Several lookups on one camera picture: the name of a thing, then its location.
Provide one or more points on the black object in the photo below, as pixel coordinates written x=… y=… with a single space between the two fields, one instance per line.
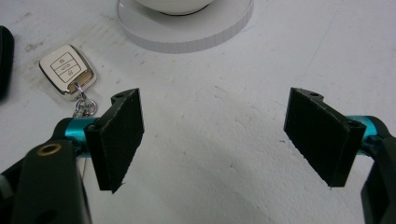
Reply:
x=5 y=62

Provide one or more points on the white car key fob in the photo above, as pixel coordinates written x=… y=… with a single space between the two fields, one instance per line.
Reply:
x=67 y=70

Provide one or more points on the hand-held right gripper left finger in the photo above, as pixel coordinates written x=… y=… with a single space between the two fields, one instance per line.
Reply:
x=118 y=140

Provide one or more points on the white round base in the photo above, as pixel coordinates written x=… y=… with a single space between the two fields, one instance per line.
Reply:
x=186 y=29

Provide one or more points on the white bowl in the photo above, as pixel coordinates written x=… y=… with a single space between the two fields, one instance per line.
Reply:
x=174 y=6

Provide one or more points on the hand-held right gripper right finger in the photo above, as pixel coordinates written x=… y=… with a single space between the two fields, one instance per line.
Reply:
x=320 y=137

